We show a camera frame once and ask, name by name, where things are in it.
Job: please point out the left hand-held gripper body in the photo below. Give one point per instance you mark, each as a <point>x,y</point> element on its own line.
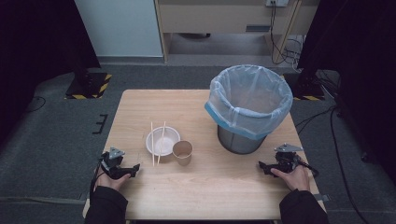
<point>112,161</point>

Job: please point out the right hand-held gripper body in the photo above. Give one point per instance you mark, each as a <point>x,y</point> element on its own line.
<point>287,160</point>

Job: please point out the person's left hand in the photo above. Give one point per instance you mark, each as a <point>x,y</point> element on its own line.
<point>109,182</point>

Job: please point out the person's right hand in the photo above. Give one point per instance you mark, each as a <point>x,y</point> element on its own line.
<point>297,179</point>

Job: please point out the wooden chopstick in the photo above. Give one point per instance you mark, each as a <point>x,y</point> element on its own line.
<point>152,146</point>
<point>161,143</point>

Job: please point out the black mesh trash bin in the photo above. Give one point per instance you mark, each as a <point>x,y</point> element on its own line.
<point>238,143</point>

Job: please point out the white disposable bowl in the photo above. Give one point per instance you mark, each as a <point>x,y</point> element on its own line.
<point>168,141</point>

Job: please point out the brown paper cup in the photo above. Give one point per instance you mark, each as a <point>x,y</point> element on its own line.
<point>183,152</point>

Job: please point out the clear blue-edged bin liner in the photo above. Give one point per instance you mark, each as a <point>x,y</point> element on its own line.
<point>249,99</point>

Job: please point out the black striped stand base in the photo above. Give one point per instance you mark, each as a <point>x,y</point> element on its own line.
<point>306,90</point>
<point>90,87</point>

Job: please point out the black curtain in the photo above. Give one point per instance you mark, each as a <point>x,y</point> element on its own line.
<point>361,46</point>
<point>34,46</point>

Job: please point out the white wall socket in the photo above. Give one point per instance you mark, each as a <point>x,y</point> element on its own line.
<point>277,2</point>

